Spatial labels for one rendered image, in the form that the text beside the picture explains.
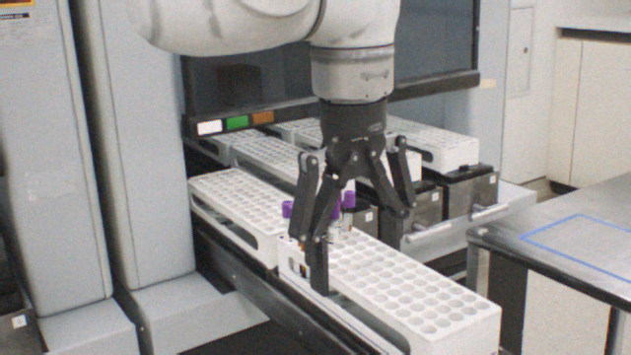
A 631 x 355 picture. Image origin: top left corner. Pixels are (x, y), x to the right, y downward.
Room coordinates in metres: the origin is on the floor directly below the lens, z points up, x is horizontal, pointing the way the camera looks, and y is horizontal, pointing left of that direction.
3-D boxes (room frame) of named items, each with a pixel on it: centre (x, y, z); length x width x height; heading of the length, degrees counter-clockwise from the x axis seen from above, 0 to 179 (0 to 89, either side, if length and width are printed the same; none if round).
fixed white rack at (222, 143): (1.39, 0.24, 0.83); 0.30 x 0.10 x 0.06; 33
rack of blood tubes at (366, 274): (0.66, -0.05, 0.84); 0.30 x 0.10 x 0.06; 33
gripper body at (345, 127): (0.69, -0.03, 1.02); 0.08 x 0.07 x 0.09; 123
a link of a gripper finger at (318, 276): (0.66, 0.01, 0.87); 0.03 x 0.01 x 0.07; 33
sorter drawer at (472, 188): (1.41, -0.11, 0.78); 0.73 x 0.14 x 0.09; 33
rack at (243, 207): (0.92, 0.12, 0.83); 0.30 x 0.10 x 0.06; 33
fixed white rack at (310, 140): (1.21, -0.06, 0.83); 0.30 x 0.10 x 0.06; 33
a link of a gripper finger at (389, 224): (0.72, -0.08, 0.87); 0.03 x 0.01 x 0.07; 33
